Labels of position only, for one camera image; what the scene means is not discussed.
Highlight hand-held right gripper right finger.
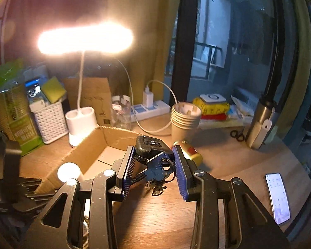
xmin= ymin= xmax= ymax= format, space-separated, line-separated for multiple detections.
xmin=172 ymin=145 xmax=291 ymax=249

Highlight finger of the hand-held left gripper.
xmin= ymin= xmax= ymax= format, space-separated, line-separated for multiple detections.
xmin=0 ymin=141 xmax=22 ymax=204
xmin=13 ymin=178 xmax=59 ymax=213

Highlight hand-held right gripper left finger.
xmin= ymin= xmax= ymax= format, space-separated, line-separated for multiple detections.
xmin=23 ymin=145 xmax=135 ymax=249

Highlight black car key with keys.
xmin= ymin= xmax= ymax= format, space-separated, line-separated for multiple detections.
xmin=135 ymin=135 xmax=177 ymax=197

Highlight cardboard box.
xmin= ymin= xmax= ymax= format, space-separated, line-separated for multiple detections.
xmin=35 ymin=126 xmax=148 ymax=195

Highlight red can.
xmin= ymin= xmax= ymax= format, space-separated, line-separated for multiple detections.
xmin=173 ymin=140 xmax=203 ymax=165

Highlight stack of paper cups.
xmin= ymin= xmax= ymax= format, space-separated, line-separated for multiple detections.
xmin=170 ymin=103 xmax=201 ymax=144

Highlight clear plastic bottles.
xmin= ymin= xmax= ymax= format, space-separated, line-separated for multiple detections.
xmin=111 ymin=95 xmax=132 ymax=131

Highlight white plastic basket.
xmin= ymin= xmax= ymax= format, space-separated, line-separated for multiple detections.
xmin=32 ymin=101 xmax=69 ymax=145

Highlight green pack of paper cups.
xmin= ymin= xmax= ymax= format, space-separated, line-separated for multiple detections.
xmin=0 ymin=60 xmax=45 ymax=156

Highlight red flat pack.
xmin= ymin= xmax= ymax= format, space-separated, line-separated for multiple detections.
xmin=201 ymin=114 xmax=228 ymax=122

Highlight white desk lamp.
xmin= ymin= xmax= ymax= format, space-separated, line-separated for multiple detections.
xmin=38 ymin=22 xmax=134 ymax=147

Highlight white power strip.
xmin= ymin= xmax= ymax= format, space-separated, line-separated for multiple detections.
xmin=131 ymin=100 xmax=171 ymax=122

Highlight black scissors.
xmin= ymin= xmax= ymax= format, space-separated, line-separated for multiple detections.
xmin=230 ymin=129 xmax=245 ymax=142

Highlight white green small carton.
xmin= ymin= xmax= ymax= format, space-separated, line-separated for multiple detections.
xmin=30 ymin=99 xmax=51 ymax=112

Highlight yellow tissue pack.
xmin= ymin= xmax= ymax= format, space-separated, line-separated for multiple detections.
xmin=192 ymin=97 xmax=231 ymax=115

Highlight white charger plug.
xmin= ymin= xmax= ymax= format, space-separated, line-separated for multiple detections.
xmin=142 ymin=88 xmax=154 ymax=108

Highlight brown cardboard carton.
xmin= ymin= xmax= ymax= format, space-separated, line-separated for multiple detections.
xmin=63 ymin=77 xmax=113 ymax=126

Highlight white round-ringed device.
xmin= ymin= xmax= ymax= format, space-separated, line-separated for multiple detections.
xmin=199 ymin=93 xmax=227 ymax=105

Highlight yellow green sponge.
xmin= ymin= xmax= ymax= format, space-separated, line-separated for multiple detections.
xmin=41 ymin=76 xmax=67 ymax=103

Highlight white plastic packets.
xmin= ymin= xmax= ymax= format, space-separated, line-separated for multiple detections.
xmin=229 ymin=87 xmax=260 ymax=124

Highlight steel thermos flask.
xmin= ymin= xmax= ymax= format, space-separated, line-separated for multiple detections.
xmin=245 ymin=95 xmax=278 ymax=150

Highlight flat smartphone with lit screen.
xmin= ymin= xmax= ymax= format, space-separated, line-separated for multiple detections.
xmin=264 ymin=172 xmax=291 ymax=225

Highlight yellow curtain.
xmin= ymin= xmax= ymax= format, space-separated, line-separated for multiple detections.
xmin=107 ymin=0 xmax=184 ymax=105
xmin=277 ymin=0 xmax=311 ymax=138

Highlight white charging cable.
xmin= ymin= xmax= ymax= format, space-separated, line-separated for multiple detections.
xmin=116 ymin=57 xmax=179 ymax=136

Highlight black window frame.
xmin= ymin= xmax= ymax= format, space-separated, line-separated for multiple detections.
xmin=170 ymin=0 xmax=198 ymax=107

